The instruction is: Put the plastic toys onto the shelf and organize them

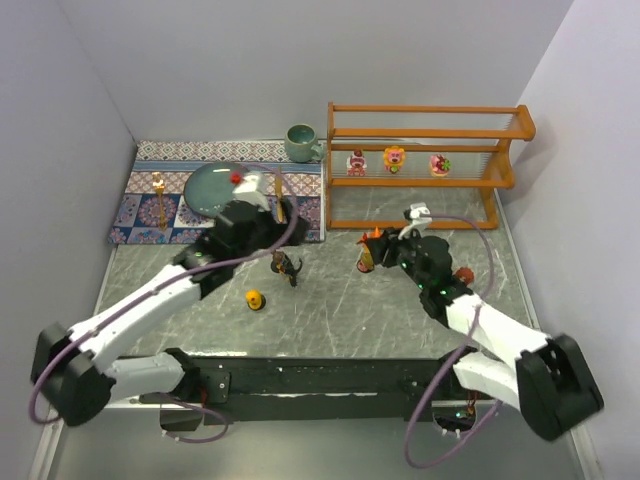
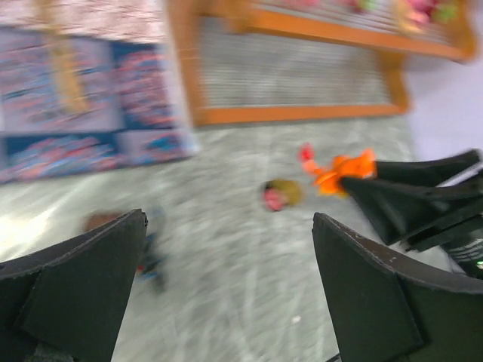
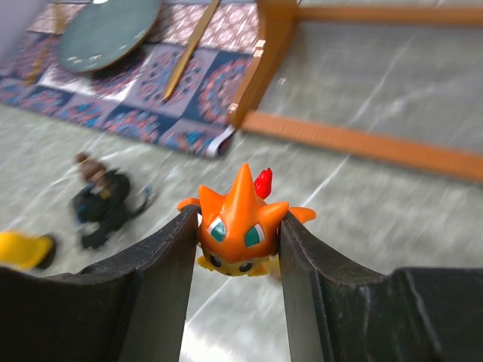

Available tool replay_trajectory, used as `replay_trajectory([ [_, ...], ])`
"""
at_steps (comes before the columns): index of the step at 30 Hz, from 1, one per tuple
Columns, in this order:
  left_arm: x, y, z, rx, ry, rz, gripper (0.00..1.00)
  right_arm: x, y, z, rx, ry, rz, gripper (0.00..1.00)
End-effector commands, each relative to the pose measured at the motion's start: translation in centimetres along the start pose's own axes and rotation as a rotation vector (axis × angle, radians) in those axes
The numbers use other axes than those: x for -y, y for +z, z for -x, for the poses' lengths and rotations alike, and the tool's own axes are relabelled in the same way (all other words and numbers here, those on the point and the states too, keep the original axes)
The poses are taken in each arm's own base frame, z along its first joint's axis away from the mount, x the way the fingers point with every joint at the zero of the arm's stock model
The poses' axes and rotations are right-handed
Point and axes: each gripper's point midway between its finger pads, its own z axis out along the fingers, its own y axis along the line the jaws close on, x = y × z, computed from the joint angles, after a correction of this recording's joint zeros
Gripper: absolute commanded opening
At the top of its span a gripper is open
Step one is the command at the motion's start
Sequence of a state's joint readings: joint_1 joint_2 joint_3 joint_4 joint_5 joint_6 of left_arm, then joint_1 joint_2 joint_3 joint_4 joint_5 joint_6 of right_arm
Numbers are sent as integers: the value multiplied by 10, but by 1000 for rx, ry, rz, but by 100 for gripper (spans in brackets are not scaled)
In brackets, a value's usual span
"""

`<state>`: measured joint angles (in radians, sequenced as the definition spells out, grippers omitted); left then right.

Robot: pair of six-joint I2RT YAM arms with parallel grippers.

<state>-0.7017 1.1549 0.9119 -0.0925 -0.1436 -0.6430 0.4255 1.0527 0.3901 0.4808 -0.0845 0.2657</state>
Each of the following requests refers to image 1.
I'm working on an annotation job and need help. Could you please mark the brown-haired figure with dark creature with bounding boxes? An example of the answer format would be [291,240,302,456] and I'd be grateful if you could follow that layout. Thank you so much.
[270,250,303,288]

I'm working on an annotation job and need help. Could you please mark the yellow duck toy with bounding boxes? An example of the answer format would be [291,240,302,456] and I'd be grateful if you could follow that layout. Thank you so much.
[245,290,266,311]

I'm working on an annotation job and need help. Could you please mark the pink bear strawberry cake toy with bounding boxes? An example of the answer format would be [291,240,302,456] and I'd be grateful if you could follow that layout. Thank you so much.
[346,149,367,177]

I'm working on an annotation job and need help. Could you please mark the pink flower bear toy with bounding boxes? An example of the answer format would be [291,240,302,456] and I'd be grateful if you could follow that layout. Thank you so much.
[383,146,406,174]

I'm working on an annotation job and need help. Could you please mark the pink bear donut toy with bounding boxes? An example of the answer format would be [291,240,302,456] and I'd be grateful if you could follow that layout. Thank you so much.
[429,154,451,177]

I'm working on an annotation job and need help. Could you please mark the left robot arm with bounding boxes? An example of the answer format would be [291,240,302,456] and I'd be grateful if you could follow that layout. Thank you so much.
[29,199,309,427]

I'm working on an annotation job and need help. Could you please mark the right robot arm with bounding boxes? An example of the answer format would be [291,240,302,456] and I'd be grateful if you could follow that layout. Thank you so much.
[364,229,604,441]

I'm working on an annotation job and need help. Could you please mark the orange wooden two-tier shelf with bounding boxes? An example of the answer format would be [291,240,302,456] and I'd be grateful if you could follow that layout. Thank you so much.
[325,103,536,230]

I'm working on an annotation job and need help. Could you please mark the red-haired small figurine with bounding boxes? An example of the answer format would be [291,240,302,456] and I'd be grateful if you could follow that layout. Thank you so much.
[454,267,475,285]

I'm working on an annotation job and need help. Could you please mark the gold knife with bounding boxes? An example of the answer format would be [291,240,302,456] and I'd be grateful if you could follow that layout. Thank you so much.
[274,172,285,223]

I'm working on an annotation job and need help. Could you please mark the teal ceramic plate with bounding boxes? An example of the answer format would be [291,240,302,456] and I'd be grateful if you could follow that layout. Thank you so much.
[183,162,248,218]

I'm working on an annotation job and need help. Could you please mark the teal ceramic mug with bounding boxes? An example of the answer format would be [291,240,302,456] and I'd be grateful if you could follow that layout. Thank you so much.
[284,124,324,163]

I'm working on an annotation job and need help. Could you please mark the patterned blue placemat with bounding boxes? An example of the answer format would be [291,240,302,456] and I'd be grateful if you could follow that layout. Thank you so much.
[108,140,325,245]

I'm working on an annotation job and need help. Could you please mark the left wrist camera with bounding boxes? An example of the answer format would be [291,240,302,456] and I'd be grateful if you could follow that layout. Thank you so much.
[231,171,270,211]

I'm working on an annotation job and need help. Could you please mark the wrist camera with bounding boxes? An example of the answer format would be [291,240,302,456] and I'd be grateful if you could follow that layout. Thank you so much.
[231,171,270,211]
[398,202,432,240]

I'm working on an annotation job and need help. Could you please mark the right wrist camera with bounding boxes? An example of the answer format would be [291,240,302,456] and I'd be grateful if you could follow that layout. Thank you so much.
[398,202,432,240]

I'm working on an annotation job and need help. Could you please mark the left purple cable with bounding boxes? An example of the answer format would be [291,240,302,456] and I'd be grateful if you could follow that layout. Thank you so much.
[28,162,301,444]

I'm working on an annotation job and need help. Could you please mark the black base frame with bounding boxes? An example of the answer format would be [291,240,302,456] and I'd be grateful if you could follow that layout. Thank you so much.
[141,357,445,433]

